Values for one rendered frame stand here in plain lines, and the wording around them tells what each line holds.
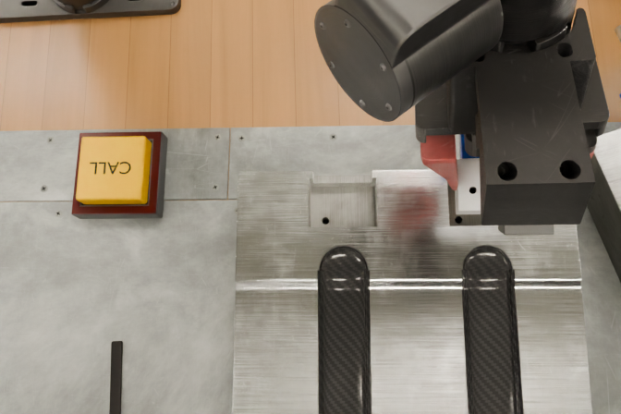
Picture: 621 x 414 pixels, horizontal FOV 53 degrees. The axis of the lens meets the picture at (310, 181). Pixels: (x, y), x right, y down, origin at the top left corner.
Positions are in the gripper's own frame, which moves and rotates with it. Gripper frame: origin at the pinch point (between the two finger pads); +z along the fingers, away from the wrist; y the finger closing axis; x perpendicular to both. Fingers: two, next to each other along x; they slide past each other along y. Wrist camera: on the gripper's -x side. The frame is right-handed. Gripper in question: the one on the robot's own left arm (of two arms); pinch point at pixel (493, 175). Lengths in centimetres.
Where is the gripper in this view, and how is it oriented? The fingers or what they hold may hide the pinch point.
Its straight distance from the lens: 44.6
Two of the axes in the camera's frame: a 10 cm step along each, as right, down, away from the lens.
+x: 0.8, -8.2, 5.7
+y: 9.8, -0.3, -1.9
